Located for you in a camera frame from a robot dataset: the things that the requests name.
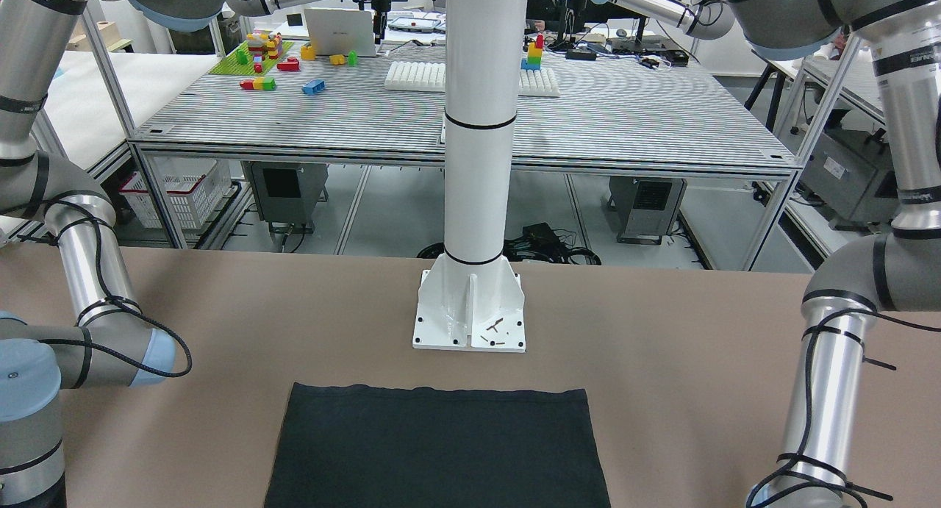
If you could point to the white plastic basket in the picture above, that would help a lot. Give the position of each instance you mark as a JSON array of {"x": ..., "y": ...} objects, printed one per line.
[{"x": 194, "y": 188}]

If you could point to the green lego baseplate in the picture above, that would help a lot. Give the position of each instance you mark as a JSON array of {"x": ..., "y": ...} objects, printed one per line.
[{"x": 242, "y": 62}]

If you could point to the white mounting column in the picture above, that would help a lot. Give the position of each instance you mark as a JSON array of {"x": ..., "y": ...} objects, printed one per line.
[{"x": 471, "y": 299}]

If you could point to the black graphic t-shirt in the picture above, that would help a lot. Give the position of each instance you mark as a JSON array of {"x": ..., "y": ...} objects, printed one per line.
[{"x": 362, "y": 446}]

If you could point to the white laptop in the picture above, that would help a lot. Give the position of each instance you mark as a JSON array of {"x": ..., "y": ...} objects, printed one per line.
[{"x": 340, "y": 31}]

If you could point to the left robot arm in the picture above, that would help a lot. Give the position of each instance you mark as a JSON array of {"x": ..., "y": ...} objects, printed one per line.
[{"x": 870, "y": 277}]

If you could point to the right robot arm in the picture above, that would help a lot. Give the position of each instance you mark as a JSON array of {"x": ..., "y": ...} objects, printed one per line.
[{"x": 112, "y": 342}]

